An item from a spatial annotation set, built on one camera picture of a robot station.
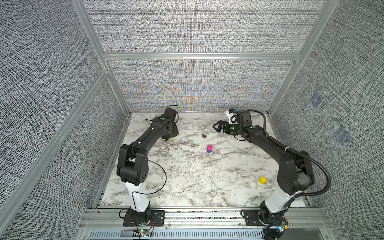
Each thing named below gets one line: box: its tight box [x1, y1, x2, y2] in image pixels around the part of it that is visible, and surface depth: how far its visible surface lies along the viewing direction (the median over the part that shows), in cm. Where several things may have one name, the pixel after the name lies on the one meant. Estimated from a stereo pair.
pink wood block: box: [207, 144, 214, 152], surface depth 100 cm
